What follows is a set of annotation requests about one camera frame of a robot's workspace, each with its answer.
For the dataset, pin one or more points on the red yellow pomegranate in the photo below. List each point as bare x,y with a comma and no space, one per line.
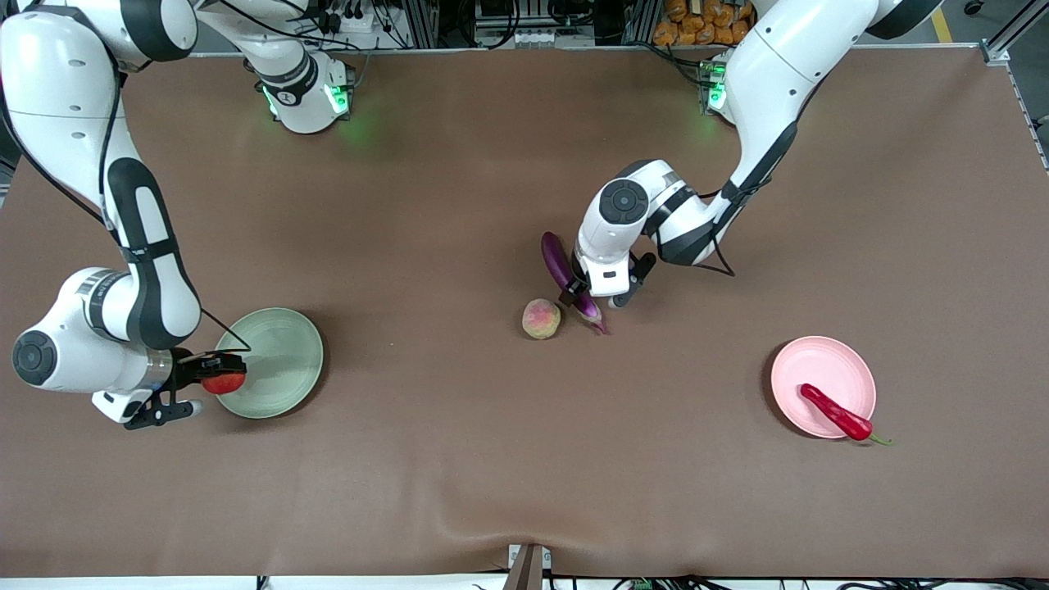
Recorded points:
223,383

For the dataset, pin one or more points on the long purple eggplant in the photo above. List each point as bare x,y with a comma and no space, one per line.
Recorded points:
556,254

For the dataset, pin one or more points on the pink green peach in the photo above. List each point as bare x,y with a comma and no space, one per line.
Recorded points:
542,319

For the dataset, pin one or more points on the red chili pepper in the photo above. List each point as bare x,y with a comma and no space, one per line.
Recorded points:
832,412

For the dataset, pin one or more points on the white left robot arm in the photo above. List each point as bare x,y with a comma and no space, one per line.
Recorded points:
778,74

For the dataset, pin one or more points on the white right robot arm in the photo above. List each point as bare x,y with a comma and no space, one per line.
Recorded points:
65,98

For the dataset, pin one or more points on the light green plate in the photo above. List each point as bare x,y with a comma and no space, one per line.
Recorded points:
279,360

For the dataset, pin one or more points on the brown table cloth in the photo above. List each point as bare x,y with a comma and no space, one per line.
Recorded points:
410,205

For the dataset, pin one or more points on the pink plate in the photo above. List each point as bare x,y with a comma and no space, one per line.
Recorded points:
819,365

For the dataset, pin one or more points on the orange toy food pile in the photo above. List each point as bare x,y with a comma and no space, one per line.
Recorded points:
688,29

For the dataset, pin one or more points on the grey rack device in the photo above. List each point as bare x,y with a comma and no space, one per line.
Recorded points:
524,16

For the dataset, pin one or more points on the white power strip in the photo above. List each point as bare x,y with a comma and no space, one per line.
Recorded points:
352,20

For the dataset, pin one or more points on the metal camera pole bracket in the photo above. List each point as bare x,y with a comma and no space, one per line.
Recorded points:
529,567

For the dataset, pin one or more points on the aluminium frame post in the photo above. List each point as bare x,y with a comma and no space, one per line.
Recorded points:
1004,41

